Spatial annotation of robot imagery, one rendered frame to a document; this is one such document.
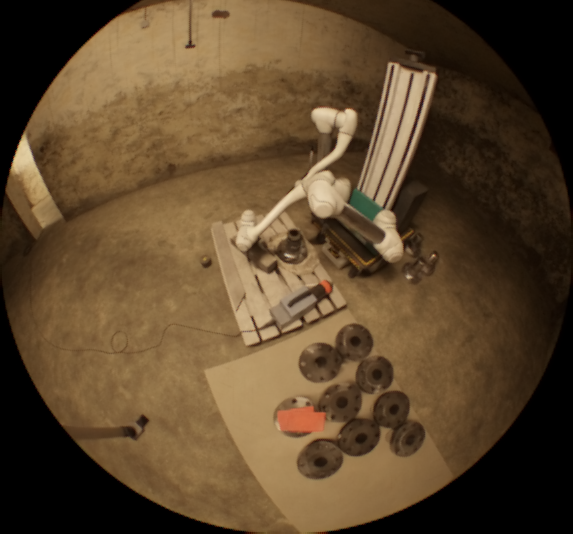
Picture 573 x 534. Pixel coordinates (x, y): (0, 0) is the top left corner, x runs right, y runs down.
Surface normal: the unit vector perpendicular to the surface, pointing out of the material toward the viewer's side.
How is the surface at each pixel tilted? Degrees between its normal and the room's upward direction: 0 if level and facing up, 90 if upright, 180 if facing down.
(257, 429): 0
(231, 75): 90
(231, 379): 0
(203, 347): 0
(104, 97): 91
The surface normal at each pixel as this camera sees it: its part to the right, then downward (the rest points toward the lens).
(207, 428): 0.06, -0.66
